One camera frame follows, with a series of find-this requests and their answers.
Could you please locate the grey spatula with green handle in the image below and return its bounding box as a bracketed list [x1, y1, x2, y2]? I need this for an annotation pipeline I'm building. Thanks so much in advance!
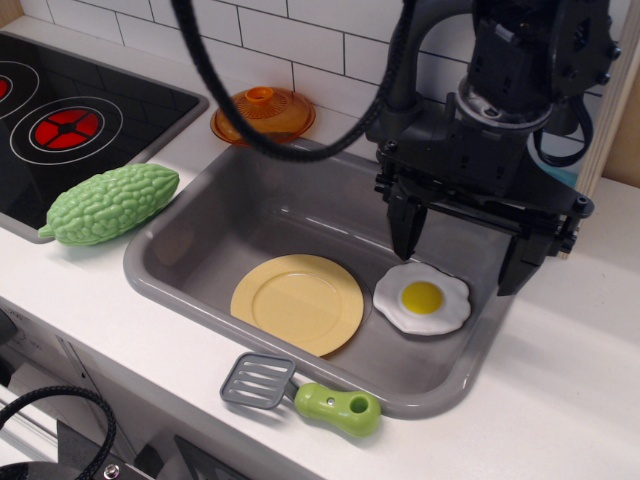
[220, 353, 382, 437]

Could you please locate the dark grey sink faucet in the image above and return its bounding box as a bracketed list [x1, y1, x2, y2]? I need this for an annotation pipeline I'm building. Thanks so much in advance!
[386, 0, 472, 110]

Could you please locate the black braided cable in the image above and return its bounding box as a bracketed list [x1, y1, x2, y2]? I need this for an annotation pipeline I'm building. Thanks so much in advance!
[169, 0, 419, 164]
[0, 385, 118, 480]

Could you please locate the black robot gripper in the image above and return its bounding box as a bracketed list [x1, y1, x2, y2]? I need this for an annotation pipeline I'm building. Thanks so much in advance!
[376, 118, 594, 296]

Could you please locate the orange transparent pot lid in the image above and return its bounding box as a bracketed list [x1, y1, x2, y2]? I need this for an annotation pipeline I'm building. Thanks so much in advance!
[231, 86, 316, 143]

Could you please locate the black base with screw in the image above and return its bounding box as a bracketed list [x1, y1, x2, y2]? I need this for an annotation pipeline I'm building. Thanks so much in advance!
[1, 421, 151, 479]

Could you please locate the black toy stove top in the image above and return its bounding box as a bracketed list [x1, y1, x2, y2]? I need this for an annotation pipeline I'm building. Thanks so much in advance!
[1, 33, 208, 243]

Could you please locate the wooden side panel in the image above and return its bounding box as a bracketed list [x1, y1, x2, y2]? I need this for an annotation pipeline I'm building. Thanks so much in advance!
[557, 0, 640, 261]

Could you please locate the black braided cable lower left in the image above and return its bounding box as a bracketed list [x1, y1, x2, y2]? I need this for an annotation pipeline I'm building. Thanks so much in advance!
[0, 385, 118, 480]

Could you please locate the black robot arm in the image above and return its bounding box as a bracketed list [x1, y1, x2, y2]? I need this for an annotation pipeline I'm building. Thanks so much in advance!
[366, 1, 621, 296]

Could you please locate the toy fried egg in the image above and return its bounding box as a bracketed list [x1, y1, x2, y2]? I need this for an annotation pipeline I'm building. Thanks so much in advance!
[373, 262, 472, 336]

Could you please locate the yellow plastic plate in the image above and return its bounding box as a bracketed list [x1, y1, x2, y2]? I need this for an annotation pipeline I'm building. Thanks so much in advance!
[230, 254, 365, 356]

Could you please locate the teal dish brush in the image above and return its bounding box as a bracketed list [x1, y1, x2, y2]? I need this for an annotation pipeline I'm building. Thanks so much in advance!
[543, 167, 578, 187]

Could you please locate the green toy bitter gourd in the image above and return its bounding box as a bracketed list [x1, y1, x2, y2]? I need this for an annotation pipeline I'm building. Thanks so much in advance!
[38, 164, 179, 246]

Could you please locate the grey plastic sink basin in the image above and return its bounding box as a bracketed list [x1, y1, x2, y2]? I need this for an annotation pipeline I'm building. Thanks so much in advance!
[124, 147, 511, 419]

